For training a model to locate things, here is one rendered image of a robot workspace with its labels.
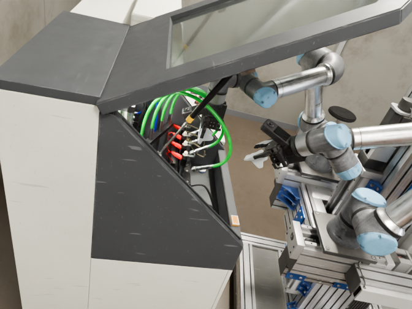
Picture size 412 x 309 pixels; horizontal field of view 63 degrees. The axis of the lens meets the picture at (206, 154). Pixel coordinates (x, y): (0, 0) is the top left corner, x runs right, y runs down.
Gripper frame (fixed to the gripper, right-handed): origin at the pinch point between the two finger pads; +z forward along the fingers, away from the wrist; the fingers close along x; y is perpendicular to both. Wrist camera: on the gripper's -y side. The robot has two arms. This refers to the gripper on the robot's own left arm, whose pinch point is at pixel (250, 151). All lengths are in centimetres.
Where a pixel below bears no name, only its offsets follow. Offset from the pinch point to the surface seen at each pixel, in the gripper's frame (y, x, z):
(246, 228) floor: 100, 69, 112
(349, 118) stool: 104, 243, 77
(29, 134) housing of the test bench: -46, -50, 24
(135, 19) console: -65, 21, 38
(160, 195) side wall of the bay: -6.8, -31.1, 16.7
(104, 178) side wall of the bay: -22, -41, 23
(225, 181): 18.9, 14.0, 37.5
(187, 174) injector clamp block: 4.6, 1.7, 43.0
